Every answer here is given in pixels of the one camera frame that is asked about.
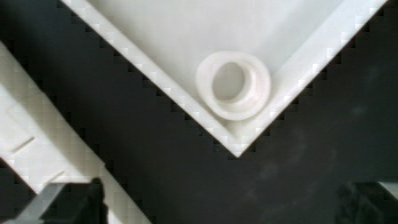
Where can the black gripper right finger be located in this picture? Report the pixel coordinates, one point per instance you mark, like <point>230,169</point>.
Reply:
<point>368,204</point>

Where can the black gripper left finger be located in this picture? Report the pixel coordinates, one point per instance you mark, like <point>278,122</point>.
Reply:
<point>68,204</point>

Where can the white square tabletop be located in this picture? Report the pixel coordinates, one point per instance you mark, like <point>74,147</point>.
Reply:
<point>230,52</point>

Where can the white U-shaped fence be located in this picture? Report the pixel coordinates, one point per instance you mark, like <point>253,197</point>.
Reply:
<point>42,146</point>

